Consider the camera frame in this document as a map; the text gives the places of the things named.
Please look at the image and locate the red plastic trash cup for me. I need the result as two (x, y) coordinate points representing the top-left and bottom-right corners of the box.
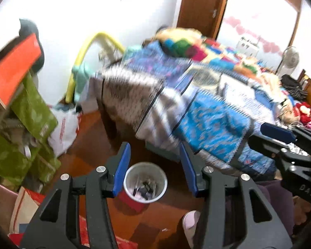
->
(118, 162), (168, 213)

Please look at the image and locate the person's right hand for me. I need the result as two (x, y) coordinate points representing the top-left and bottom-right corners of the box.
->
(293, 196), (311, 225)

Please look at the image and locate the red plush toy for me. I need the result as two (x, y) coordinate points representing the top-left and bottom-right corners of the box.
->
(295, 102), (311, 125)

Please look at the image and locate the black striped clothing pile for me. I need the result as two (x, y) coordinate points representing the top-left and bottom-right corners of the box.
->
(280, 74), (307, 102)

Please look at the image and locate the pink slipper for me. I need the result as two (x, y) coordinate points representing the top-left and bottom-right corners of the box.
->
(182, 210), (200, 248)

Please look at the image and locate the white HotMaxx plastic bag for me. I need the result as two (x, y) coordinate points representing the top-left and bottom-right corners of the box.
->
(48, 108), (81, 157)

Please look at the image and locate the blue patterned patchwork bedsheet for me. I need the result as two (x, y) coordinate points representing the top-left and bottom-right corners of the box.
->
(79, 42), (285, 181)

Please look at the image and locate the white standing fan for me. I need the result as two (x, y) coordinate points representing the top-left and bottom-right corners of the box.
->
(276, 46), (299, 78)

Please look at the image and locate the white electrical box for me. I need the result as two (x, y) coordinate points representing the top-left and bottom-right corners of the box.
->
(236, 37), (260, 57)

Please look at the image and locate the green leaf pattern bag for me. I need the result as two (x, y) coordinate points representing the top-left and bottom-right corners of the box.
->
(0, 74), (61, 191)

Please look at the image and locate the white wardrobe with hearts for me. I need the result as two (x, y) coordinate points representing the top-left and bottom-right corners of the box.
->
(217, 0), (302, 69)

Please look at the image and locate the colourful patchwork fleece blanket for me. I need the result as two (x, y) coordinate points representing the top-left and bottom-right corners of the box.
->
(152, 28), (289, 102)

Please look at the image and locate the orange red box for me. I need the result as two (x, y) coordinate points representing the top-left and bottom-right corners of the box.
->
(0, 39), (34, 108)

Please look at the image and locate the brown wooden door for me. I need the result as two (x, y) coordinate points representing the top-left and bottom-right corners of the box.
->
(176, 0), (227, 39)

